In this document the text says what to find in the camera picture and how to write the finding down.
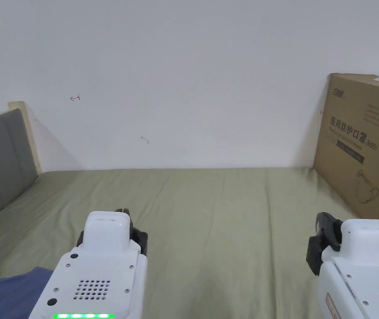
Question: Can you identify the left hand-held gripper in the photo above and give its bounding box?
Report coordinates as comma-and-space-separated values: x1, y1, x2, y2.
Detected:
28, 208, 149, 319

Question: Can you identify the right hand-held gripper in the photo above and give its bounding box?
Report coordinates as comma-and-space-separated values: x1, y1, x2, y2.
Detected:
306, 212, 379, 319

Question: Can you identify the brown cardboard carton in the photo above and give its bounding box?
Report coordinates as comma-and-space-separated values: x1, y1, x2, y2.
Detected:
312, 73, 379, 234

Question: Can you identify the bed with pale green sheet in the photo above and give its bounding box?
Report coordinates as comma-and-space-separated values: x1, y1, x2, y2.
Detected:
0, 167, 379, 319

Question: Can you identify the grey padded headboard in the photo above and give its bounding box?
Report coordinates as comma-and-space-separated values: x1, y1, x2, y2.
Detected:
0, 101, 42, 231

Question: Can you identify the dark blue garment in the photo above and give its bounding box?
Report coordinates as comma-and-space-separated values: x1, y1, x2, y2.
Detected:
0, 265, 56, 319

